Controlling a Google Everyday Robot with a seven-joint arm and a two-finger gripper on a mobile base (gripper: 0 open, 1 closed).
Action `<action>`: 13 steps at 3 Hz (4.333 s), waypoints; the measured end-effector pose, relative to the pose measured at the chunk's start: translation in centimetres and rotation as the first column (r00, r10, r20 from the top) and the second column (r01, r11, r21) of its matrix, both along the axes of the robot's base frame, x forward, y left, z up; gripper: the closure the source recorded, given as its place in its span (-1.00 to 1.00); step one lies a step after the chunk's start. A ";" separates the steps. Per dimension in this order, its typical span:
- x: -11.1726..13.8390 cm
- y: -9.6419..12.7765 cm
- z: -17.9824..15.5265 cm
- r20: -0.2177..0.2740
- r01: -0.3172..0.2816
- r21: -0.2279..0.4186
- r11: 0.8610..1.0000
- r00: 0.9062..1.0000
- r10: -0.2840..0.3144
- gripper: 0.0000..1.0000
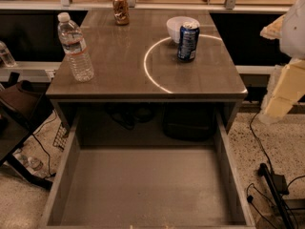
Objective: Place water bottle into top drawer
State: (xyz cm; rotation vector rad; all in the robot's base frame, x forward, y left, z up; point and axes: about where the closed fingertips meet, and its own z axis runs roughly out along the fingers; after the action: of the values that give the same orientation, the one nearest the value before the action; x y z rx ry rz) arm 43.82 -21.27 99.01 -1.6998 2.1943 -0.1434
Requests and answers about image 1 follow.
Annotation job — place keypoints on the dark chair at left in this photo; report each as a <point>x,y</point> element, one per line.
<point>23,110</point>

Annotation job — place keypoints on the blue soda can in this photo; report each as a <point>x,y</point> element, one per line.
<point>189,33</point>

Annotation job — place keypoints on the brown snack can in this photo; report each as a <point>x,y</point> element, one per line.
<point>121,12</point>

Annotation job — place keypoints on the wire basket on floor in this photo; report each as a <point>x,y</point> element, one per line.
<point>61,137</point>

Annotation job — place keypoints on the clear bottle at left edge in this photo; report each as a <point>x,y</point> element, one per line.
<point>6,56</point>

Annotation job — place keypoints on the grey open top drawer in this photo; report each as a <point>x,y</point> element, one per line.
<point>109,179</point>

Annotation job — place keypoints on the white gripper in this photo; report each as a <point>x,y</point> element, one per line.
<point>294,32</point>

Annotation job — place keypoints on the grey cabinet with drawer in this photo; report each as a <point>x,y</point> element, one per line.
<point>138,62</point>

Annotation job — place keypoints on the clear plastic water bottle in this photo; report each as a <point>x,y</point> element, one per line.
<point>75,48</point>

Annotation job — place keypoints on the black bag under cabinet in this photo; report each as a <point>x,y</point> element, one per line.
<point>193,121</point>

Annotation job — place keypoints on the white bowl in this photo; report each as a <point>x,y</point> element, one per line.
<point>174,24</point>

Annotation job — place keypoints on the plastic bottle on floor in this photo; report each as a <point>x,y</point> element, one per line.
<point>32,163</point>

